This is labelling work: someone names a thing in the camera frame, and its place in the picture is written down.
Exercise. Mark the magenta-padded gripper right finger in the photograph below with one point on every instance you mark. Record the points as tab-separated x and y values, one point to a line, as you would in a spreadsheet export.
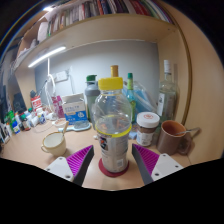
165	166

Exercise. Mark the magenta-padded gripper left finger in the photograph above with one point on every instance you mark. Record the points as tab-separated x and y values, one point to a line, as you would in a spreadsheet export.
61	167

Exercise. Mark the clear yellow-capped drink bottle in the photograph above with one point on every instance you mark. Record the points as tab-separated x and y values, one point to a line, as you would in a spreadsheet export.
113	140

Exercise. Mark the cream ceramic cup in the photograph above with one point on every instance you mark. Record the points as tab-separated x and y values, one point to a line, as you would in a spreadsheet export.
53	145

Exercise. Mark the brown ceramic mug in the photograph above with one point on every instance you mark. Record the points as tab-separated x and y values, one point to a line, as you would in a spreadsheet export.
170	140

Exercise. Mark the spoon in cream cup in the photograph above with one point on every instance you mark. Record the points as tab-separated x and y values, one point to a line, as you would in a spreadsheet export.
65	127

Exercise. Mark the white-lidded jar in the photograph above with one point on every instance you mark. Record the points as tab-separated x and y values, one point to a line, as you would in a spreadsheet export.
146	130

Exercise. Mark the flat round red coaster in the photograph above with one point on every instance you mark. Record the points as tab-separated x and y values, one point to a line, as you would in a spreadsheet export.
103	170

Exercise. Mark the spoon in brown mug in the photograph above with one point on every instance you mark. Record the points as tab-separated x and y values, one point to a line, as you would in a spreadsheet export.
190	131

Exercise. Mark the light blue hair brush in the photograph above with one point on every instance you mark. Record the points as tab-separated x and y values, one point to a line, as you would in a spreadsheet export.
80	126

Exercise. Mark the small white plastic bottle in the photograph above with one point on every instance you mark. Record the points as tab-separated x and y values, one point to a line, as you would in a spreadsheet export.
41	116

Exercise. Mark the blue and white box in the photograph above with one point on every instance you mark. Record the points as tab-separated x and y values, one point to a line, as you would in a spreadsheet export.
75	110

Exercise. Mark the magenta pouch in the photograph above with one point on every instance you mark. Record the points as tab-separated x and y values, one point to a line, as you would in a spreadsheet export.
58	107

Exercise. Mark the clear glass liquor bottle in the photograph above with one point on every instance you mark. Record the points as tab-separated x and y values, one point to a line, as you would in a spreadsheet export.
166	100

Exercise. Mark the red and white canister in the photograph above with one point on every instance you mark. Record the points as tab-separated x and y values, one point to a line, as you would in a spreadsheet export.
36	103

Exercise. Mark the blue plastic bag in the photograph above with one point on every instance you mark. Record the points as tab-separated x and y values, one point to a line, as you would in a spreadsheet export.
145	100

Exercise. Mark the green-capped clear bottle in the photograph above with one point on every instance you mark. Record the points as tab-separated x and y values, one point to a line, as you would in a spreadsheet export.
131	96

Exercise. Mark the white power socket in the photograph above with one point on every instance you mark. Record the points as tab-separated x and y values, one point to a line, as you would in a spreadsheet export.
61	76

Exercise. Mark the amber-capped bottle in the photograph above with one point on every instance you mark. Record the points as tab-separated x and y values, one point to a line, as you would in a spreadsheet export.
114	71

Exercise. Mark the white under-shelf light bar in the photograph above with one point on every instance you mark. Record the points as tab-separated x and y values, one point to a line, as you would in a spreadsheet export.
46	56

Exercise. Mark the wooden shelf unit with books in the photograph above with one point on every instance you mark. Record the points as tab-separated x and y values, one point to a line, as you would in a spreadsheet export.
100	30

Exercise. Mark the ceiling tube light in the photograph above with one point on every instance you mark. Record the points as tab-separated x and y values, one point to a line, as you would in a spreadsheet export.
48	8

